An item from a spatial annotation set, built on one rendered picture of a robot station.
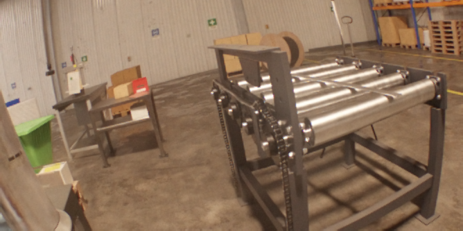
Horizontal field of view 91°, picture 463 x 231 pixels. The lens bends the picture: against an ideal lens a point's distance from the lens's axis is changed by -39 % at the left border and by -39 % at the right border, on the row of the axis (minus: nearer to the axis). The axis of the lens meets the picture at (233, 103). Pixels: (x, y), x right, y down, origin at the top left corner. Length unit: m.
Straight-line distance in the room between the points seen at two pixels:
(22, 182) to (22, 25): 13.07
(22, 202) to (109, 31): 11.49
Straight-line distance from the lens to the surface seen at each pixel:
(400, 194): 1.70
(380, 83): 1.71
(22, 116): 7.86
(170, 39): 11.68
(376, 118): 1.33
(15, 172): 0.51
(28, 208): 0.54
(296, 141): 1.13
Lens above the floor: 1.25
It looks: 12 degrees down
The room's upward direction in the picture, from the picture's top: 11 degrees counter-clockwise
